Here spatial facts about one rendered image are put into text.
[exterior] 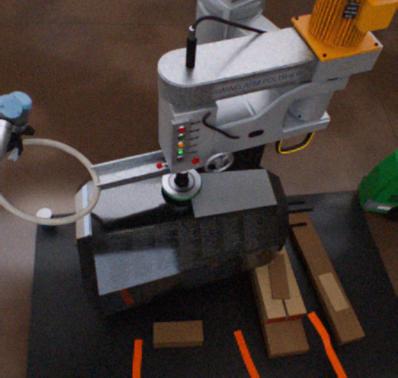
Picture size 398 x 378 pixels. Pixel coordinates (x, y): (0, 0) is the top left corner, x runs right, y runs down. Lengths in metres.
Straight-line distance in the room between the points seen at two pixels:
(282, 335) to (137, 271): 1.05
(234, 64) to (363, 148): 2.39
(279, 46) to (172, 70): 0.48
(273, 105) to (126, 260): 1.09
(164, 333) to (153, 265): 0.57
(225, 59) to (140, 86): 2.35
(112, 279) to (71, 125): 1.80
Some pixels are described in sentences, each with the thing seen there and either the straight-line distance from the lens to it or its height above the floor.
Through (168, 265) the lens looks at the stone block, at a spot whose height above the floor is 0.65.
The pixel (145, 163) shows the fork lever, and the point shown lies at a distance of 2.32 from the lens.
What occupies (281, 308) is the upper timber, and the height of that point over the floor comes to 0.21.
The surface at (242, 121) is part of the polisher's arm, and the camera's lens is 2.12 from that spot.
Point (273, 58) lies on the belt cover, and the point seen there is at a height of 1.69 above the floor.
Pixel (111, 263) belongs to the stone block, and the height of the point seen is 0.70.
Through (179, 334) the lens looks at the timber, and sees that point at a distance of 2.91.
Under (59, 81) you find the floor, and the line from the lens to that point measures 4.34.
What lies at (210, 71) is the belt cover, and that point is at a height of 1.69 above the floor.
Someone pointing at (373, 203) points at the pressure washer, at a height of 0.15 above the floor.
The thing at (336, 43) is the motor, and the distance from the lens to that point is 2.07.
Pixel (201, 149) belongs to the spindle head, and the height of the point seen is 1.27.
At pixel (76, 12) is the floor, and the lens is 5.08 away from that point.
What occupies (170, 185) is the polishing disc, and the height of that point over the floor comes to 0.88.
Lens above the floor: 2.93
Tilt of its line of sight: 55 degrees down
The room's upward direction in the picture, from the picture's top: 7 degrees clockwise
